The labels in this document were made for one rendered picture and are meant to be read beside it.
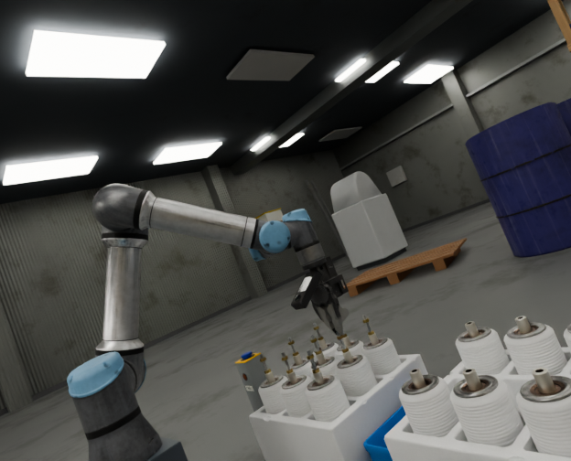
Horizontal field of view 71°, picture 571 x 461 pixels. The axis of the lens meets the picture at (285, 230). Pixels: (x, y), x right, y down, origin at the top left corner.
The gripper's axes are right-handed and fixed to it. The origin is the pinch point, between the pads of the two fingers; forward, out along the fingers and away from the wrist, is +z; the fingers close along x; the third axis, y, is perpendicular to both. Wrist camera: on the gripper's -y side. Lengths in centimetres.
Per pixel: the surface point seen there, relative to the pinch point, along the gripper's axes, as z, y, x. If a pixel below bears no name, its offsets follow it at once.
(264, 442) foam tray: 24.1, -18.4, 27.2
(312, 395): 10.1, -15.8, -0.8
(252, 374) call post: 7.8, -8.7, 37.5
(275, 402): 13.8, -14.0, 20.3
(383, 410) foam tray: 21.5, -1.7, -7.7
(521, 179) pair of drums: -14, 199, 11
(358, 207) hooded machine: -52, 372, 279
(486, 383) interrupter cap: 9.2, -11.0, -44.0
